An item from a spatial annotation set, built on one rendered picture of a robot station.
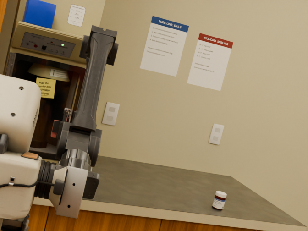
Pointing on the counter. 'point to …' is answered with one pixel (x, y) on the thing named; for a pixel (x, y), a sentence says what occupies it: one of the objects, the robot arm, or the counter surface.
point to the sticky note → (46, 87)
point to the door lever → (68, 115)
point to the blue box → (39, 13)
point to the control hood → (19, 31)
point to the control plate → (38, 40)
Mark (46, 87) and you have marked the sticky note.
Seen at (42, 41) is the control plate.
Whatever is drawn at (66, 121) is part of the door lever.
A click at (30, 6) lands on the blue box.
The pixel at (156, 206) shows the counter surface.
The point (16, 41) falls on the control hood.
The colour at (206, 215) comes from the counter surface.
